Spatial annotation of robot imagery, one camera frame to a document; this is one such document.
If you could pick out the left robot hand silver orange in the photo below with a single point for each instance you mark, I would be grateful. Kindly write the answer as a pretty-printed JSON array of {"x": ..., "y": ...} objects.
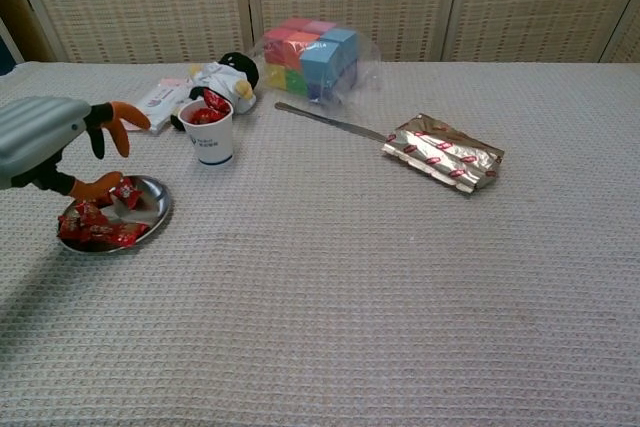
[{"x": 35, "y": 137}]

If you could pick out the round steel plate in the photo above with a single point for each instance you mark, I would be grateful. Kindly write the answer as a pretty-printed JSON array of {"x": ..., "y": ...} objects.
[{"x": 150, "y": 197}]

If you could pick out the white paper cup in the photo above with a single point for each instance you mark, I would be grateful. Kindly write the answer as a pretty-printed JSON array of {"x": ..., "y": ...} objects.
[{"x": 210, "y": 144}]

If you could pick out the pink wet wipes pack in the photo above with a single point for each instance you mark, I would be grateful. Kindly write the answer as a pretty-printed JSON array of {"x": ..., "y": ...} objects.
[{"x": 165, "y": 99}]

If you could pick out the plush doll white coat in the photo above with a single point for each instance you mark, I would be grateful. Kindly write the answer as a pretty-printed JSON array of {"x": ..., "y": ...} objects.
[{"x": 222, "y": 79}]

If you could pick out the yellow cube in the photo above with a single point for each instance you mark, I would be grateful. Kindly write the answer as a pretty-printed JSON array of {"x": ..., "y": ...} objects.
[{"x": 274, "y": 77}]

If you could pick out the red cube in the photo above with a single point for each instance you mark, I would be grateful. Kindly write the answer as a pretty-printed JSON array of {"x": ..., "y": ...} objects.
[
  {"x": 275, "y": 49},
  {"x": 295, "y": 24}
]

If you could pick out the green cube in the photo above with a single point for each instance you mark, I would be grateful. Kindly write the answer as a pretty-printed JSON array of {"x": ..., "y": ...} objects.
[{"x": 296, "y": 82}]

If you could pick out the orange cube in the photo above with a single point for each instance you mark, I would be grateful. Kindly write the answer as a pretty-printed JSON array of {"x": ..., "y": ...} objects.
[{"x": 295, "y": 49}]

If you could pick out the light blue cube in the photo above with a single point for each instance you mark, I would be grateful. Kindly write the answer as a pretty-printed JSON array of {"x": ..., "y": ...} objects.
[
  {"x": 320, "y": 64},
  {"x": 345, "y": 44}
]

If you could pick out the pink cube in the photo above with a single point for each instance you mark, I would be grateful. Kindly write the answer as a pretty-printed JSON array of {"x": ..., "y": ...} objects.
[{"x": 319, "y": 28}]

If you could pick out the long metal tweezers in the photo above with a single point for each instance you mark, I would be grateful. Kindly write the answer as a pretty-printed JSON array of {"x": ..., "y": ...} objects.
[{"x": 350, "y": 129}]

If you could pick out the clear plastic bag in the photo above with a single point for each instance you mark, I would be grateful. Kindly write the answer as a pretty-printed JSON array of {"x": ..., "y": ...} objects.
[{"x": 367, "y": 67}]

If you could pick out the white woven tablecloth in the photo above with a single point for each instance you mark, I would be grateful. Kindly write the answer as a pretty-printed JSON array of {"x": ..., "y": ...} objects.
[{"x": 350, "y": 297}]

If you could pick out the gold foil packet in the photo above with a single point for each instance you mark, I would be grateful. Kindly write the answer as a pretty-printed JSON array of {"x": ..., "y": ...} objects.
[{"x": 445, "y": 154}]

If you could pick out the brown wooden post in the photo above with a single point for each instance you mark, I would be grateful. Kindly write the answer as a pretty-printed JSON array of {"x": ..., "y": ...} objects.
[{"x": 20, "y": 22}]

